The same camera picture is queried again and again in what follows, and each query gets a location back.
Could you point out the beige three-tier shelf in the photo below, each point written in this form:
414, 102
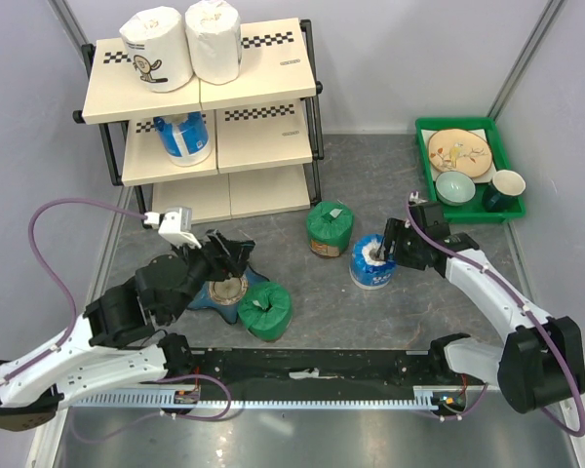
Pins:
265, 127

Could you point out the celadon ceramic bowl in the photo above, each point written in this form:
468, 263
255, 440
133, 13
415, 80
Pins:
455, 188

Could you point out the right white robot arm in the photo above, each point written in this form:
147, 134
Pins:
540, 361

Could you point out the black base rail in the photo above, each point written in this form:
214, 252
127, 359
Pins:
394, 367

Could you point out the blue roll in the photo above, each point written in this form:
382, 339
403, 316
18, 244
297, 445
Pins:
185, 138
367, 271

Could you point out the green roll front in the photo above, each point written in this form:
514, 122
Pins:
266, 310

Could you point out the dark green white-lined cup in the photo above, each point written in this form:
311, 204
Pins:
503, 191

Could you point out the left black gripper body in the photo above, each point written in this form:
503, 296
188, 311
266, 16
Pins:
206, 265

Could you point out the plain white roll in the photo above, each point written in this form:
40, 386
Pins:
213, 32

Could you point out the green plastic tray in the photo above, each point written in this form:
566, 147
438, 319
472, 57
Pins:
485, 128

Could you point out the slotted cable duct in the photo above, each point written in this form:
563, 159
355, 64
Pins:
262, 395

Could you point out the white cartoon-print roll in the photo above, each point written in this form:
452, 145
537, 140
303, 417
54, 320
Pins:
156, 43

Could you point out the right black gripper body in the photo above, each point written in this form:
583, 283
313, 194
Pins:
409, 253

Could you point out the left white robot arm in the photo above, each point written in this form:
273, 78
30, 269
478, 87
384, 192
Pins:
99, 350

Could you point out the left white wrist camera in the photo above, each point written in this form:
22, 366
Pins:
174, 226

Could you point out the green roll near shelf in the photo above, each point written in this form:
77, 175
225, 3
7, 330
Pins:
329, 227

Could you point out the bird-painted ceramic plate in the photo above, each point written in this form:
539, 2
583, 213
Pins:
456, 150

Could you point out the blue star-shaped dish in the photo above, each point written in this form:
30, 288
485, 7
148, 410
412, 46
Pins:
225, 297

